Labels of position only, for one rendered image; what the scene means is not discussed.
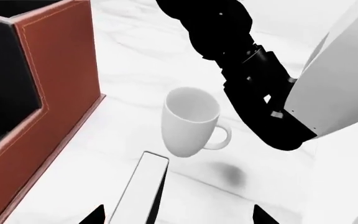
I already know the white flat remote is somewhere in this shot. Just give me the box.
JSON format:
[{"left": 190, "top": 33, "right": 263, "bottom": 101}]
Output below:
[{"left": 108, "top": 151, "right": 170, "bottom": 224}]

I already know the white ceramic mug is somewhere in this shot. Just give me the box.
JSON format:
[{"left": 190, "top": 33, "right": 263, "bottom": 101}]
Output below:
[{"left": 161, "top": 86, "right": 232, "bottom": 159}]

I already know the brown leather caddy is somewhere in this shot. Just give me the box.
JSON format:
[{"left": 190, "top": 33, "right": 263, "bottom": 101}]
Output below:
[{"left": 0, "top": 0, "right": 107, "bottom": 224}]

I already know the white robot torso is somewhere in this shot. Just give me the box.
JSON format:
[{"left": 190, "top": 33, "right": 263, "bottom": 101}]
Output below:
[{"left": 283, "top": 0, "right": 358, "bottom": 138}]

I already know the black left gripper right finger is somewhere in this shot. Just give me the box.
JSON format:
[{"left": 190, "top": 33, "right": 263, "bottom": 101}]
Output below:
[{"left": 253, "top": 203, "right": 278, "bottom": 224}]

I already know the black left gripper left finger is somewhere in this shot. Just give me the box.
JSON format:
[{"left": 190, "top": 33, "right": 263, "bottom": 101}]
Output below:
[{"left": 78, "top": 203, "right": 106, "bottom": 224}]

